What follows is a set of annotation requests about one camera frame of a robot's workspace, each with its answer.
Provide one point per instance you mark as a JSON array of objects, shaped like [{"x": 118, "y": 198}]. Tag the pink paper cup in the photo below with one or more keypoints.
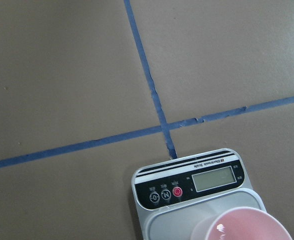
[{"x": 240, "y": 223}]

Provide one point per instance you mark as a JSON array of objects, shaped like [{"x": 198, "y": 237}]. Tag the silver digital kitchen scale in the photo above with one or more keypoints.
[{"x": 173, "y": 196}]

